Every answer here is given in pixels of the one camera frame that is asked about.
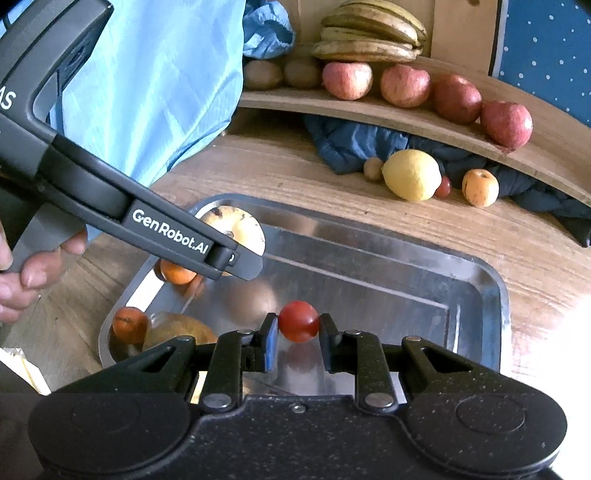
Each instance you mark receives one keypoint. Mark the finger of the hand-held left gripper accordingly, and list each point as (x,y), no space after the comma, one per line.
(247,265)

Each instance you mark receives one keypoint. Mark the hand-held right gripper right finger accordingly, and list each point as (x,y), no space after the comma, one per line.
(328,344)

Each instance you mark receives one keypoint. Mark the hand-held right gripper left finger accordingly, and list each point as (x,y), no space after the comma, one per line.
(270,344)

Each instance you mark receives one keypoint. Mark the red cherry tomato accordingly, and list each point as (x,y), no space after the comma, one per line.
(298,321)
(445,187)

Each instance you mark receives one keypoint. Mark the beige speckled round fruit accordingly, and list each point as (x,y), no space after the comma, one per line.
(242,228)

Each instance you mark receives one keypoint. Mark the small orange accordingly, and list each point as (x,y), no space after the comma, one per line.
(129,323)
(178,274)

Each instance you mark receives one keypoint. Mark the metal tray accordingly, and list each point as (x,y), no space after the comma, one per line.
(392,295)

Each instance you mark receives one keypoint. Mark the brown pear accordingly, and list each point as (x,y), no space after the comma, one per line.
(184,330)

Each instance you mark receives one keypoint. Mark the small brown kiwi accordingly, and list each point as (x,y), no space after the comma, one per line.
(373,168)

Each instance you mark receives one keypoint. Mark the yellow lemon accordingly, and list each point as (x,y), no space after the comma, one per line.
(411,175)

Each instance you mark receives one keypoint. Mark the small yellow-orange apple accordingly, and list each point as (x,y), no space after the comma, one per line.
(480,187)

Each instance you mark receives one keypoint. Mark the person's left hand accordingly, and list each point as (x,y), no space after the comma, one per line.
(37,277)

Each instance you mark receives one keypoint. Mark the light blue cloth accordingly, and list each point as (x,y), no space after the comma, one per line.
(161,83)

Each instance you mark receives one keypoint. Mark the dark blue cloth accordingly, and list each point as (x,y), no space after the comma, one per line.
(351,143)

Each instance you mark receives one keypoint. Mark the wooden shelf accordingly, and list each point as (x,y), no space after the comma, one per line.
(277,99)

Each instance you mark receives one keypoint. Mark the red apple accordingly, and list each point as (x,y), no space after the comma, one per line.
(405,85)
(457,98)
(506,123)
(347,79)

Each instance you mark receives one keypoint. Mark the crumpled blue cloth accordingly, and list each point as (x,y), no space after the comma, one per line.
(268,32)

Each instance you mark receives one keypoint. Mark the bunch of bananas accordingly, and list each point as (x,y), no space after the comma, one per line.
(369,27)

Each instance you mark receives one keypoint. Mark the blue white-dotted cloth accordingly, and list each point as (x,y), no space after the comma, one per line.
(545,46)

